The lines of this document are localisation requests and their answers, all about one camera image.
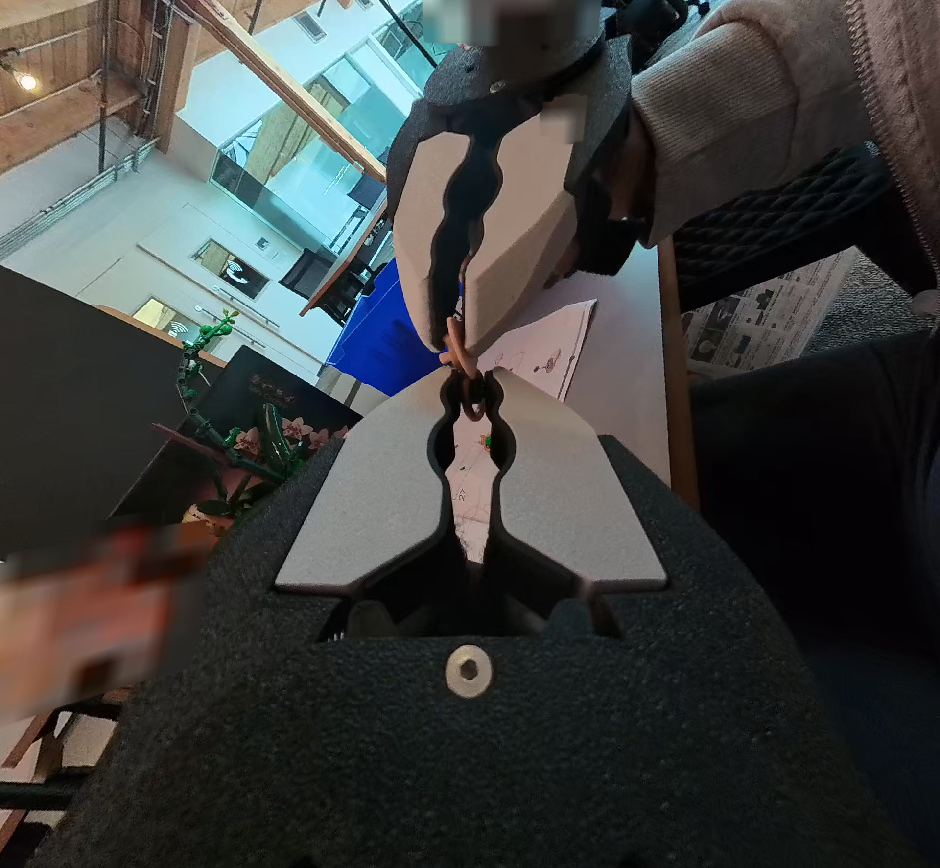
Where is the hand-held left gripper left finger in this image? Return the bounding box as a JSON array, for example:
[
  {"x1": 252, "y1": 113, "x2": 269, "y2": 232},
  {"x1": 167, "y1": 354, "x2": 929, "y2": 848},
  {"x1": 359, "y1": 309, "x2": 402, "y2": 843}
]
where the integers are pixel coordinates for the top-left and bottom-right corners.
[{"x1": 274, "y1": 385, "x2": 452, "y2": 596}]

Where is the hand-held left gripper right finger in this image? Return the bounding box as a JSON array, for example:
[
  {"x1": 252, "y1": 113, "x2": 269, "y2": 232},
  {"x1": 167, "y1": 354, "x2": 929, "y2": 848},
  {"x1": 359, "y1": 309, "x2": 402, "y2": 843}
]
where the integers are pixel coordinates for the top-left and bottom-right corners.
[{"x1": 481, "y1": 367, "x2": 669, "y2": 596}]

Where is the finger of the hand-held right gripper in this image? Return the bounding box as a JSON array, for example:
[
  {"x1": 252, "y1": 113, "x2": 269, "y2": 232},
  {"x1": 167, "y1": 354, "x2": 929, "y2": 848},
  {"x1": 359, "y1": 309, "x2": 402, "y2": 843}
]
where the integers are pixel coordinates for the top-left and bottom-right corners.
[
  {"x1": 461, "y1": 104, "x2": 583, "y2": 361},
  {"x1": 391, "y1": 128, "x2": 486, "y2": 356}
]

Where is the person's right forearm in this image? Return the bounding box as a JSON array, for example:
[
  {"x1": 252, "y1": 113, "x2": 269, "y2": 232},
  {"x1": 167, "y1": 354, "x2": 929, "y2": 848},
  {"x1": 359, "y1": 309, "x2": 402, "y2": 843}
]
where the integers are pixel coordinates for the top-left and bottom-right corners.
[{"x1": 630, "y1": 0, "x2": 893, "y2": 248}]

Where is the white desk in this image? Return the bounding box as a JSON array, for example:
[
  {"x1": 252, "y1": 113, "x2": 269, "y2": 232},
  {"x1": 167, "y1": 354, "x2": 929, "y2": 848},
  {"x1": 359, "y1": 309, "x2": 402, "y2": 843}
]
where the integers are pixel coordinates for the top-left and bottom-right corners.
[{"x1": 448, "y1": 236, "x2": 702, "y2": 568}]

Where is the person's right hand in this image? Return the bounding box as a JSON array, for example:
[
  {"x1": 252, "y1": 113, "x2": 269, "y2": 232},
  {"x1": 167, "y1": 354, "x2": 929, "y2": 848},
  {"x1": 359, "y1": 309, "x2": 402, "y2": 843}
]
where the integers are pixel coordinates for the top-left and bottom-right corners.
[{"x1": 606, "y1": 112, "x2": 658, "y2": 226}]

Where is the brick set instruction booklet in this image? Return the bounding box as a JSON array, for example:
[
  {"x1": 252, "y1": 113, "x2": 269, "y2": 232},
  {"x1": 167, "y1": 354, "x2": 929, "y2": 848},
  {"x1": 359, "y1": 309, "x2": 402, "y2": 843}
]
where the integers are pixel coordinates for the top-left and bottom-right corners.
[{"x1": 449, "y1": 297, "x2": 599, "y2": 564}]

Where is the blue plastic bin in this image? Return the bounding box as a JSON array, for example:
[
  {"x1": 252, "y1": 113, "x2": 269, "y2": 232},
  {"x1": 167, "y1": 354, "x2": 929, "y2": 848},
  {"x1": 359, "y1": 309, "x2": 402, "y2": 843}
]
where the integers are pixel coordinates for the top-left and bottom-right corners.
[{"x1": 323, "y1": 257, "x2": 460, "y2": 399}]

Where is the black brick set box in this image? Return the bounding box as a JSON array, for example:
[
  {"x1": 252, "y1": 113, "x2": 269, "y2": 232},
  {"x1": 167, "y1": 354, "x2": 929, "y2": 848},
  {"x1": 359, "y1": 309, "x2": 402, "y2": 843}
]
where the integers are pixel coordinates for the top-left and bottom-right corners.
[{"x1": 110, "y1": 345, "x2": 364, "y2": 539}]

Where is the black office chair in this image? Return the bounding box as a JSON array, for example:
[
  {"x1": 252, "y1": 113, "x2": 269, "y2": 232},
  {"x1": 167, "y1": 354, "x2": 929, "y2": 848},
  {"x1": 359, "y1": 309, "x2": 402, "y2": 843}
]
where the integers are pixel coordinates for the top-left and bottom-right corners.
[{"x1": 602, "y1": 0, "x2": 709, "y2": 72}]

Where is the brick plant model with pot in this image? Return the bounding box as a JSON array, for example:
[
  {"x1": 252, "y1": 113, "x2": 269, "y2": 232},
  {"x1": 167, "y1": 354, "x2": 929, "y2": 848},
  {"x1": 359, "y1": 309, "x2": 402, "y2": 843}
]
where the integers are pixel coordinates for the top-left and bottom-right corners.
[{"x1": 150, "y1": 308, "x2": 309, "y2": 487}]

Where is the black mesh chair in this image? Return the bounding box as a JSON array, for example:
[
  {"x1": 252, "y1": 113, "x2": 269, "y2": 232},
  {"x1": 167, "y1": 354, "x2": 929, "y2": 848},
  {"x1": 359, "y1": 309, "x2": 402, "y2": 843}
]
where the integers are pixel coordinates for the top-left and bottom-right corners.
[{"x1": 670, "y1": 141, "x2": 900, "y2": 314}]

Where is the newspaper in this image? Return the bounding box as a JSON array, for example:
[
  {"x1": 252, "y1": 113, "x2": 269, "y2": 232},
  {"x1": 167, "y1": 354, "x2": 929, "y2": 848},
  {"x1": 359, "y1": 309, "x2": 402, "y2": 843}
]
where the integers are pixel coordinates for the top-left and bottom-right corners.
[{"x1": 681, "y1": 250, "x2": 862, "y2": 371}]

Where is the black panel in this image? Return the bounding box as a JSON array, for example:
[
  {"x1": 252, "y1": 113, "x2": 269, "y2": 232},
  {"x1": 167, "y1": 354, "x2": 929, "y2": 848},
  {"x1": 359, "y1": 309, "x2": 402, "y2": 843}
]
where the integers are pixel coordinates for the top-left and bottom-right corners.
[{"x1": 0, "y1": 266, "x2": 229, "y2": 561}]

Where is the person's fuzzy zip jacket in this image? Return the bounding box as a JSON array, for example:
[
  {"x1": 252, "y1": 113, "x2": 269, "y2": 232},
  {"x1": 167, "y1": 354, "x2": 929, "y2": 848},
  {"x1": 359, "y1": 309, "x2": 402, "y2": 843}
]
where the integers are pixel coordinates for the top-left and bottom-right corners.
[{"x1": 837, "y1": 0, "x2": 940, "y2": 296}]

